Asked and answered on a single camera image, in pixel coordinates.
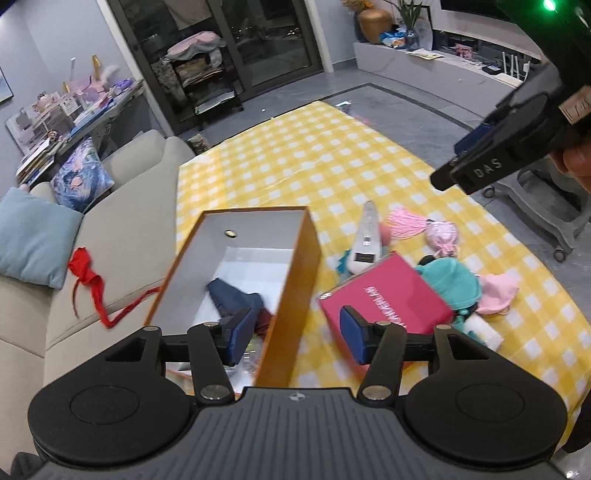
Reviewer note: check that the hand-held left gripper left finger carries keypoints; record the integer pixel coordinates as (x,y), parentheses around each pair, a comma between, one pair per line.
(236,334)

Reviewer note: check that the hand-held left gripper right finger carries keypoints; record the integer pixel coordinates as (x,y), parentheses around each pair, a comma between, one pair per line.
(355,334)

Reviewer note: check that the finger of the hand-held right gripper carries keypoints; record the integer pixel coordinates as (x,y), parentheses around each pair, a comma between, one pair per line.
(443,175)
(471,138)

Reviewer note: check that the dark red cloth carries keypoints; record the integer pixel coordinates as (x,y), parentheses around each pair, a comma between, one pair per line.
(267,321)

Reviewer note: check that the navy cloth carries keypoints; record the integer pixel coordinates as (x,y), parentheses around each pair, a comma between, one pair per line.
(231,295)

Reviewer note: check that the pink tasselled sachet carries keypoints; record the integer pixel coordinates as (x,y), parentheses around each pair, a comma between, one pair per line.
(443,235)

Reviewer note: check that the orange box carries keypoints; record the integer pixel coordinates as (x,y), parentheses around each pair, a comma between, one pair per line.
(295,300)

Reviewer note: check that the pink foam ball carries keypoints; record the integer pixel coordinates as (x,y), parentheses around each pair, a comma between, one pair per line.
(386,231)

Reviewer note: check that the person's right hand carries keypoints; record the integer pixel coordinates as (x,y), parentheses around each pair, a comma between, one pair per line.
(577,161)

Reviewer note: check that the white router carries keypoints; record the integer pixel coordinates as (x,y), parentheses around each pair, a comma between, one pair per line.
(515,67)

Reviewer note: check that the red cube box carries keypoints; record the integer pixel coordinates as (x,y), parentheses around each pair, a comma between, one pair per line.
(392,281)

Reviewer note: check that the white tv cabinet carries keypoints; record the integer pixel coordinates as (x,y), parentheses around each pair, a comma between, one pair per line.
(461,74)

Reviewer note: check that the small pink box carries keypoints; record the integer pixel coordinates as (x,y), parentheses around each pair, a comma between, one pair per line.
(465,50)

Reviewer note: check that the grey office chair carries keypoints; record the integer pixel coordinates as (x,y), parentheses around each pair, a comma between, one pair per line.
(554,207)

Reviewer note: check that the loose papers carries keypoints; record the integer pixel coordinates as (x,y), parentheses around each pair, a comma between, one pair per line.
(425,54)

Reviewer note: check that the teal fabric bag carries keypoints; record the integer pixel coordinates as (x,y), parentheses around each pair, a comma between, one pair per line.
(450,281)

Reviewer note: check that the yellow checked tablecloth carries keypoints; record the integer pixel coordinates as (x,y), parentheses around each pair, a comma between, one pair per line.
(323,152)

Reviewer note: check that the black television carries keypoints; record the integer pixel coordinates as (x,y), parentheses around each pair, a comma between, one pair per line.
(471,7)

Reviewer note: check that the blue snack bag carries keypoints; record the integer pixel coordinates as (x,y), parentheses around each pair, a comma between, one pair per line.
(392,39)

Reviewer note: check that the white tissue pack green label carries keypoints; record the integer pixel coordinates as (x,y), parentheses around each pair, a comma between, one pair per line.
(482,332)

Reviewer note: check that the pink cloth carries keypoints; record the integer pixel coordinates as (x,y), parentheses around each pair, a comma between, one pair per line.
(496,290)

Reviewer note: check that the green plant in glass vase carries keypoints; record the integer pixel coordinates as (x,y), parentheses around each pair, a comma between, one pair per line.
(413,18)

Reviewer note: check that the gold vase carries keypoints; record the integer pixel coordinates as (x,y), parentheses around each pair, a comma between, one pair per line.
(375,25)

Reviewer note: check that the red ribbon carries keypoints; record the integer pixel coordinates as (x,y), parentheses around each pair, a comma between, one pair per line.
(85,272)

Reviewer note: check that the beige sofa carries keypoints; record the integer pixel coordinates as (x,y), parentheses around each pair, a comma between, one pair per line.
(115,207)

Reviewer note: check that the dried flower bunch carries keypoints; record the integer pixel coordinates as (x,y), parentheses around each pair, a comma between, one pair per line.
(355,4)

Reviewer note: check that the blue printed cushion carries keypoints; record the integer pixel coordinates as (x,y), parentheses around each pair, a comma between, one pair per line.
(81,175)

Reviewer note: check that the light blue cushion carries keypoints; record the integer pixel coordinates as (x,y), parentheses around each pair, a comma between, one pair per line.
(37,235)

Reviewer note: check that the dark glass sliding door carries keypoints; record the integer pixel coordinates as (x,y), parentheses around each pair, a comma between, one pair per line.
(268,37)

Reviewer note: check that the black storage cart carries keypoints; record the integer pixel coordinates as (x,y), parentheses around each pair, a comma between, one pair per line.
(194,78)

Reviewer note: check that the cluttered side table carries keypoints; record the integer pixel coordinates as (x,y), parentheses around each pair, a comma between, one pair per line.
(69,106)

